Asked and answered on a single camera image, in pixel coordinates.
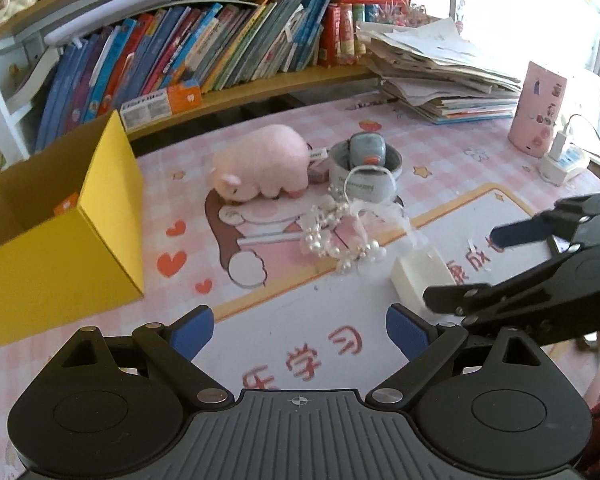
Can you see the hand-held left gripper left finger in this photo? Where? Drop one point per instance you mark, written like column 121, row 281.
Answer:
column 196, row 331

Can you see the grey rounded gadget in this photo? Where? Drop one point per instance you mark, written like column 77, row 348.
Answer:
column 367, row 147

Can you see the wooden bookshelf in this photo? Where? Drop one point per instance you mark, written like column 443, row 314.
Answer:
column 290, row 77

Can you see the pink plush pig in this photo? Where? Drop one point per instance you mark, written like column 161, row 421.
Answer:
column 265, row 160

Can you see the small orange box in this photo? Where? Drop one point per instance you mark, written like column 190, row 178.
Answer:
column 66, row 205

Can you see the row of colourful books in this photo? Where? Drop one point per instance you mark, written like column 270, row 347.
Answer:
column 180, row 50

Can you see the pearl lace hair accessory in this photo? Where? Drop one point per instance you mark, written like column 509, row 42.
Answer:
column 320, row 240

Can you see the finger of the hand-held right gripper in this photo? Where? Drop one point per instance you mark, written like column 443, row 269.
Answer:
column 517, row 232
column 480, row 300

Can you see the white desk lamp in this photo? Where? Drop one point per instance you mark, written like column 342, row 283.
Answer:
column 110, row 12

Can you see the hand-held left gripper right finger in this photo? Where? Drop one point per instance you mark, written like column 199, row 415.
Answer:
column 405, row 332

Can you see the white power strip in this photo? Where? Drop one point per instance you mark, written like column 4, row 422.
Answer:
column 572, row 167

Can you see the yellow cardboard box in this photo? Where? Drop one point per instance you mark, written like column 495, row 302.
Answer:
column 55, row 270

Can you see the white rectangular block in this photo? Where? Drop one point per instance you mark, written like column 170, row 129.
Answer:
column 415, row 272

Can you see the white mug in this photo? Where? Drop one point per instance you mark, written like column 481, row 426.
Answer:
column 365, row 187

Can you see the stack of loose papers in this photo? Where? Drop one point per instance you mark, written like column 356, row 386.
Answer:
column 430, row 70

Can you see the pink cylindrical bottle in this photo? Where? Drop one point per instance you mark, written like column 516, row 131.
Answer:
column 537, row 110

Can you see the pink checked printed tablecloth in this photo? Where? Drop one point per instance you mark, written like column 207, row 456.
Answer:
column 190, row 160

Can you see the orange and white carton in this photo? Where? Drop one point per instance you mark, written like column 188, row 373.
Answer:
column 160, row 105

